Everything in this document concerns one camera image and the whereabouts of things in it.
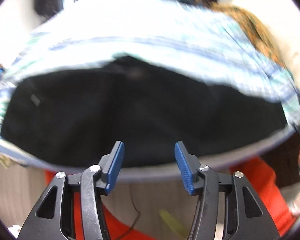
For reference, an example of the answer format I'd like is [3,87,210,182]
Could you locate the black pants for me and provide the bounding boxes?
[0,56,287,168]

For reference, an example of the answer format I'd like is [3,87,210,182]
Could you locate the orange red rug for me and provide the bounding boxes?
[43,155,297,240]

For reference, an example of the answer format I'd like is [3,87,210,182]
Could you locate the striped blue bedsheet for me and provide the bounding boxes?
[0,0,300,168]

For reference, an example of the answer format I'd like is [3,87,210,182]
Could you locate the yellow floral blanket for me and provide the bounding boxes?
[210,2,286,68]

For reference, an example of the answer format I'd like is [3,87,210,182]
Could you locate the black cable on floor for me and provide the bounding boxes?
[115,199,142,240]

